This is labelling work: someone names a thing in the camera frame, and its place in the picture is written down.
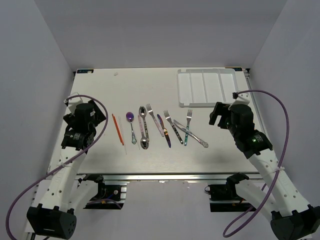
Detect purple bowl ornate spoon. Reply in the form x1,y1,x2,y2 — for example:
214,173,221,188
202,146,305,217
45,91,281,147
126,111,137,145

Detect teal handled fork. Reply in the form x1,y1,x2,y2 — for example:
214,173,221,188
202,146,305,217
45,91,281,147
184,109,193,146

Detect white divided cutlery tray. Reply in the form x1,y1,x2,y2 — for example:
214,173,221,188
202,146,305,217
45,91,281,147
177,68,238,108

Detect silver ornate knife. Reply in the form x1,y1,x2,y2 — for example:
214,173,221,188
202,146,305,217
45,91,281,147
173,119,209,148

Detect black patterned handle spoon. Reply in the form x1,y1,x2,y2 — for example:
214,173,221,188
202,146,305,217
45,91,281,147
138,106,150,150

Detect pink handled fork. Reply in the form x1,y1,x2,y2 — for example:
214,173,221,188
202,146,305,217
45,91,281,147
146,104,165,137

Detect black patterned handle fork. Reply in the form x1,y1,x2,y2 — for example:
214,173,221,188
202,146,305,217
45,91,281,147
163,110,184,145

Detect iridescent purple knife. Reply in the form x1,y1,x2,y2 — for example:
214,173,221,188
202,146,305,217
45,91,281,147
157,114,172,149

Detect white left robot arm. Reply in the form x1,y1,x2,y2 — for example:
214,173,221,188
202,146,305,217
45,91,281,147
26,100,108,240

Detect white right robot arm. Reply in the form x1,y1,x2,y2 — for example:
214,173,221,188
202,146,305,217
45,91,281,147
209,102,320,240

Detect orange chopstick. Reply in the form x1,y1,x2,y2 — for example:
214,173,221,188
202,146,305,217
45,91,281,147
112,113,124,146

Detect blue table label right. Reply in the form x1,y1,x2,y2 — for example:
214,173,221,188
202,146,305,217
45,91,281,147
225,67,243,72

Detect blue table label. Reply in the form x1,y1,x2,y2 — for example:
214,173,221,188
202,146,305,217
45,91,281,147
76,69,94,74
225,67,243,72

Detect clear thin chopstick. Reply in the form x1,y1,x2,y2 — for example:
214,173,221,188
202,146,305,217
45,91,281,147
133,130,141,151

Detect blue table label left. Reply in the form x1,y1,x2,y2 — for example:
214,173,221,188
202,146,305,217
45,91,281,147
76,69,94,74

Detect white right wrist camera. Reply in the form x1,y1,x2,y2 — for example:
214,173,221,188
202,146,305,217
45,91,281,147
231,92,250,106

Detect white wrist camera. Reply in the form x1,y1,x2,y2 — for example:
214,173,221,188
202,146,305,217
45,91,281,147
63,92,84,107
231,92,250,106

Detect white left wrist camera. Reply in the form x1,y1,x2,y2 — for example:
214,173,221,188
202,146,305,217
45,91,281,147
63,92,84,107

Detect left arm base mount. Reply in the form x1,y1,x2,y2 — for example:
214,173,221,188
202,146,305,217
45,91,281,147
77,175,127,210

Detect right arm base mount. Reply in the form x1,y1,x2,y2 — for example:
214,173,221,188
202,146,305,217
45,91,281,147
204,184,252,213

